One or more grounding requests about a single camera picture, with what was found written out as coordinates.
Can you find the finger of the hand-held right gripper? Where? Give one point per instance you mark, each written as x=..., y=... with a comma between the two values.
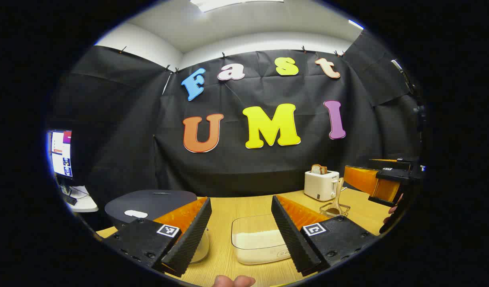
x=360, y=179
x=396, y=175

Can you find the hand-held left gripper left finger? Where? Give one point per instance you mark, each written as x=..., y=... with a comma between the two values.
x=188, y=239

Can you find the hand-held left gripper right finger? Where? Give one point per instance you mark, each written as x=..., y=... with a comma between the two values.
x=292, y=239

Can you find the wooden spoon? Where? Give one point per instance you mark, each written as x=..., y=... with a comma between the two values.
x=334, y=208

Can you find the clear plastic rice container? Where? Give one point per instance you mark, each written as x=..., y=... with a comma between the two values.
x=254, y=223

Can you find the black rice cooker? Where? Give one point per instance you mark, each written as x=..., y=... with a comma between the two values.
x=156, y=201

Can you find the white toaster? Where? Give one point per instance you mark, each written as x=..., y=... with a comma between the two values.
x=320, y=185

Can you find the toasted bread slice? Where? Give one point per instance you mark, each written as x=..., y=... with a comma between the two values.
x=318, y=169

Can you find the white side desk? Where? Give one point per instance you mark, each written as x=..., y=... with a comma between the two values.
x=85, y=203

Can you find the computer monitor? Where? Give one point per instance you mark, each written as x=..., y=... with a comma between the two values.
x=62, y=153

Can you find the ceiling light panel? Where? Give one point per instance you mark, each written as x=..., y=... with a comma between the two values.
x=228, y=3

